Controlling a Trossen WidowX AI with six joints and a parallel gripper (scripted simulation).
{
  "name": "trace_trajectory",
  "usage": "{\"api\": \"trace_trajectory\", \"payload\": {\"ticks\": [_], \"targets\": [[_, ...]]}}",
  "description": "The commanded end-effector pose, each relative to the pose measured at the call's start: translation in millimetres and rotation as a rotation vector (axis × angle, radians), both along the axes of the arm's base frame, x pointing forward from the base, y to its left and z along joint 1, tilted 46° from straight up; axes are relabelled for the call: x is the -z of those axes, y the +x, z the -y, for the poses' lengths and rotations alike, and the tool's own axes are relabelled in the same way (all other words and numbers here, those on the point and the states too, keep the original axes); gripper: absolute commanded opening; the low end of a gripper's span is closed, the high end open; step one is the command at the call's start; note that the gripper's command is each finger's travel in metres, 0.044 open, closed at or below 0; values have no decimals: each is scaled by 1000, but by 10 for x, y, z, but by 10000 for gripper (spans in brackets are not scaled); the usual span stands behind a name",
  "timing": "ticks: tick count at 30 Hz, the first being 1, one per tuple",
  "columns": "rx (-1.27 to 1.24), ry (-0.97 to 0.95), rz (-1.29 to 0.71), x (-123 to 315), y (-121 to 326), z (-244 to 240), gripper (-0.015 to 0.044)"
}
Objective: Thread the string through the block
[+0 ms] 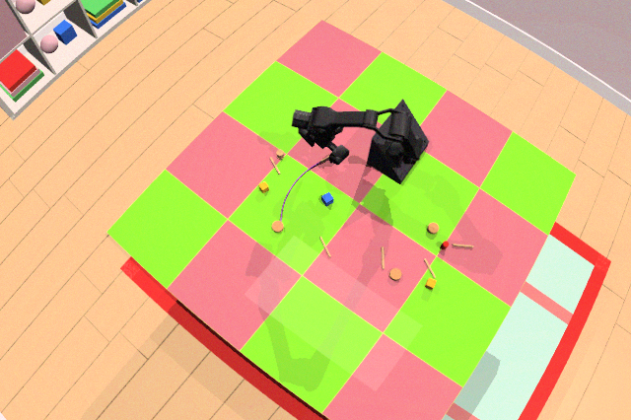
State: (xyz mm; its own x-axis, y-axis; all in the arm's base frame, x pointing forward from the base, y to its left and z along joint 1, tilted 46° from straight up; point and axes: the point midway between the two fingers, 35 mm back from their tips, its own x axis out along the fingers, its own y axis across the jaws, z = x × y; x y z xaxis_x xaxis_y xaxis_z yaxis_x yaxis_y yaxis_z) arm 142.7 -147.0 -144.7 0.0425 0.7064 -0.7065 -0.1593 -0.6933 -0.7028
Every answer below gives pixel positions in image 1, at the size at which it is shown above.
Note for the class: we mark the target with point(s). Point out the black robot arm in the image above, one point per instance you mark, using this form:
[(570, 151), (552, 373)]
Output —
[(405, 145)]

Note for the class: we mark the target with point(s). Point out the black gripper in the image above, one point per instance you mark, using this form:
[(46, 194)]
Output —
[(338, 154)]

